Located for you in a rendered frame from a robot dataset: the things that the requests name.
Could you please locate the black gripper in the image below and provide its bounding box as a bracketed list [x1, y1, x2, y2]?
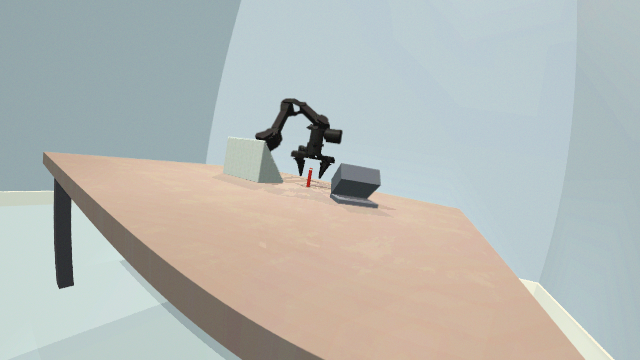
[290, 139, 335, 179]

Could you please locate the light grey sloped panel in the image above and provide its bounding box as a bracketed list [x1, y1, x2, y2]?
[330, 163, 381, 208]

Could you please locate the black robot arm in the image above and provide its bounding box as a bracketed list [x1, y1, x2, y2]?
[255, 98, 343, 152]

